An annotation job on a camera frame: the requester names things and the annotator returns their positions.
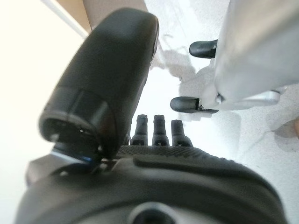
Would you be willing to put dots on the black robot right foot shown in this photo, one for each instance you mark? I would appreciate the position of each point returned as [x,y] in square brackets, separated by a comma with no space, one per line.
[202,49]

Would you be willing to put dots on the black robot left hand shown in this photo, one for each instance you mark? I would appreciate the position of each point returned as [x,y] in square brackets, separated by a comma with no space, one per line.
[105,74]

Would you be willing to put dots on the black robot left foot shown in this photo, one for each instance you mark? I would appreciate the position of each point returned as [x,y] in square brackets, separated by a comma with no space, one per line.
[184,105]

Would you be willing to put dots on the black robot foot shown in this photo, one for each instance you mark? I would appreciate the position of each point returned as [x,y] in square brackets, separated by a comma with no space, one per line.
[184,105]
[202,49]

